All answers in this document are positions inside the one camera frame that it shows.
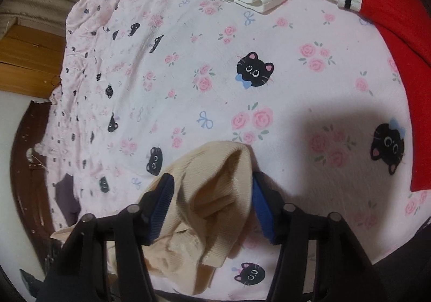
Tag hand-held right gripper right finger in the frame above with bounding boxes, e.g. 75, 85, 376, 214
252, 172, 384, 302

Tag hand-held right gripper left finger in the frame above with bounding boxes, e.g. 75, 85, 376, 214
35, 174, 175, 302

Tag beige knit garment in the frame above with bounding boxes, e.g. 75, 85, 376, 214
50, 141, 258, 296

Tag dark purple garment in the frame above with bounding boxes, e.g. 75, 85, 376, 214
55, 173, 81, 218

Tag pink cat print bed cover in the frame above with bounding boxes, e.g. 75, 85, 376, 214
44, 0, 431, 302

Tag dark wooden headboard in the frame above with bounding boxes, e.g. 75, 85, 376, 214
10, 100, 68, 245

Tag wooden wardrobe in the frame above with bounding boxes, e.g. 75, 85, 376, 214
0, 24, 68, 100

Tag red shorts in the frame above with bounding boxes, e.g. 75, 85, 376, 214
374, 0, 431, 192

